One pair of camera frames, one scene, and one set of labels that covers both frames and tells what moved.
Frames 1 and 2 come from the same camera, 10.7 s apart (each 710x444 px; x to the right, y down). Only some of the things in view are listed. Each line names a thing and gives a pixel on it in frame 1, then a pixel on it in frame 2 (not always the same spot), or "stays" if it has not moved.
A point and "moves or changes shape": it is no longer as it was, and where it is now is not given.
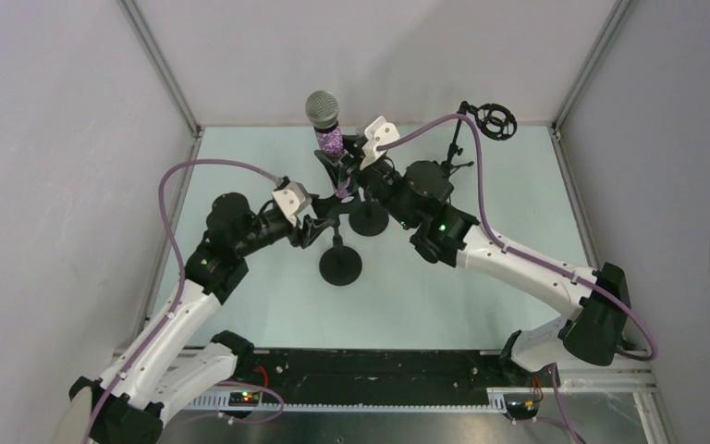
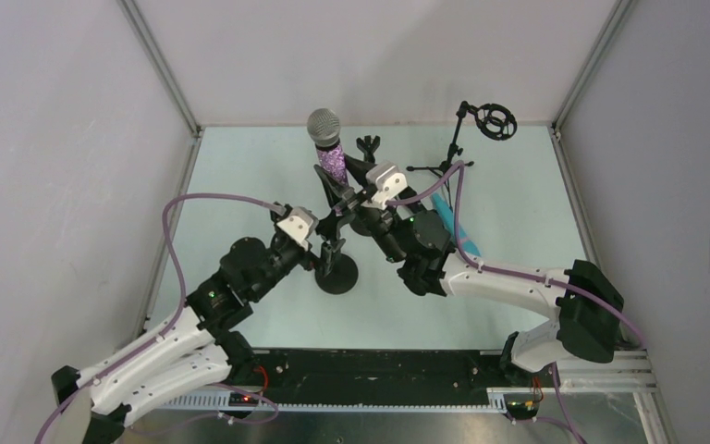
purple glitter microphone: (323, 110) moves or changes shape
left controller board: (247, 399) stays
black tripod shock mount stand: (494, 119) stays
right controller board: (522, 405) stays
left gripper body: (305, 228) → (321, 234)
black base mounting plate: (376, 376) stays
